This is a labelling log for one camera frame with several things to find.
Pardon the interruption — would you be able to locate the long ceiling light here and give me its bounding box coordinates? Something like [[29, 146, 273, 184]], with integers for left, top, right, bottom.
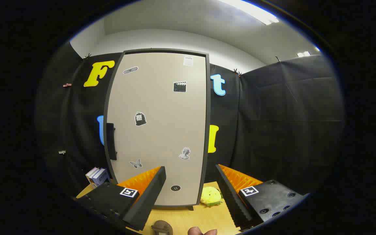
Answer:
[[219, 0, 280, 25]]

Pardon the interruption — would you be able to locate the grey shoe cabinet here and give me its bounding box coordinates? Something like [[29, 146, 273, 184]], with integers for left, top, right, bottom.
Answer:
[[103, 48, 212, 211]]

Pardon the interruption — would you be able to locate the yellow plush toy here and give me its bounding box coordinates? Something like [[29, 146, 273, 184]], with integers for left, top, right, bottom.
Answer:
[[200, 186, 223, 207]]

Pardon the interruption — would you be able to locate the black backdrop cloth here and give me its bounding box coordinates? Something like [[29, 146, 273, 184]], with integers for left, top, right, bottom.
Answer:
[[35, 41, 345, 199]]

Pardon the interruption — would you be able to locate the black door handle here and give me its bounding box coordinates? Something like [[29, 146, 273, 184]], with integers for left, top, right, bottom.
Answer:
[[106, 123, 117, 161]]

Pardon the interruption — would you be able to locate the beige shoe cabinet door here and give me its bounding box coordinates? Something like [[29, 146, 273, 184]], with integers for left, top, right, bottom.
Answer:
[[106, 52, 207, 207]]

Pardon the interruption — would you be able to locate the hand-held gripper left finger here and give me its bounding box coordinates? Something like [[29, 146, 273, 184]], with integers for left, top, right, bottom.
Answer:
[[74, 166, 167, 231]]

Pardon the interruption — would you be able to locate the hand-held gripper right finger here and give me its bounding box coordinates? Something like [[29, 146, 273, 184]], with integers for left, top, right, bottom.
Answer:
[[215, 164, 309, 230]]

